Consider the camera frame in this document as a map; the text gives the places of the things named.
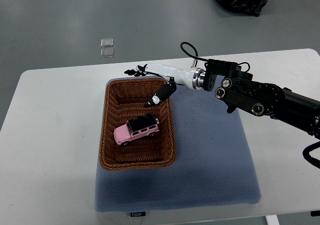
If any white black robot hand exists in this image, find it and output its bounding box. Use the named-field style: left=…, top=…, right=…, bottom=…
left=124, top=63, right=200, bottom=108

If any pink toy car black roof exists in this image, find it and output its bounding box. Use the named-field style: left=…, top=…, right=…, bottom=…
left=113, top=113, right=160, bottom=146

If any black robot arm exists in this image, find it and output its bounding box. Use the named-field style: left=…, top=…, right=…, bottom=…
left=125, top=59, right=320, bottom=138

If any brown wicker basket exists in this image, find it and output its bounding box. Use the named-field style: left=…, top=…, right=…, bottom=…
left=98, top=77, right=176, bottom=171

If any upper metal floor plate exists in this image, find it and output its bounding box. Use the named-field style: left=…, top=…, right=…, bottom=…
left=100, top=38, right=114, bottom=48

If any blue grey cushion mat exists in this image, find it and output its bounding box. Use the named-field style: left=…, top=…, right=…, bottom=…
left=95, top=77, right=261, bottom=212

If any white table leg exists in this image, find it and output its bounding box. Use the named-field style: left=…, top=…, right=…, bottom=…
left=265, top=215, right=280, bottom=225

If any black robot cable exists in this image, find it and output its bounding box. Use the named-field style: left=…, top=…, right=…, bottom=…
left=302, top=141, right=320, bottom=172

